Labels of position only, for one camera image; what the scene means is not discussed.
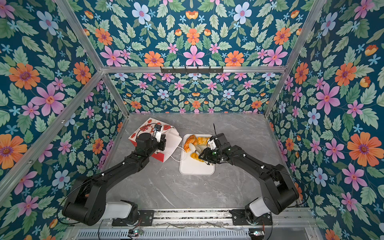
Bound fake croissant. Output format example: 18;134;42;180
183;135;198;153

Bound yellow fake bread loaf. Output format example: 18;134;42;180
197;137;210;146

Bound red white paper bag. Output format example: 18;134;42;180
129;118;182;163

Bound aluminium front mounting rail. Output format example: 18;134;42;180
68;208;317;230

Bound metal silicone-tipped tongs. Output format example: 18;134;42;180
186;144;210;154

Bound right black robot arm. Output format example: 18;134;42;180
199;133;300;224

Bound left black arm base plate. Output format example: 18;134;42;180
112;209;155;227

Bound black wall hook rail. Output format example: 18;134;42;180
160;67;224;74

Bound orange fake bread roll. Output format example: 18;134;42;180
190;153;205;163

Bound white rectangular tray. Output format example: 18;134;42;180
179;134;215;176

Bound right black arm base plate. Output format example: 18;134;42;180
229;209;273;226

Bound white perforated cable duct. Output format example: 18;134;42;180
75;229;251;240

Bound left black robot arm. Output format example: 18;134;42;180
62;124;166;226

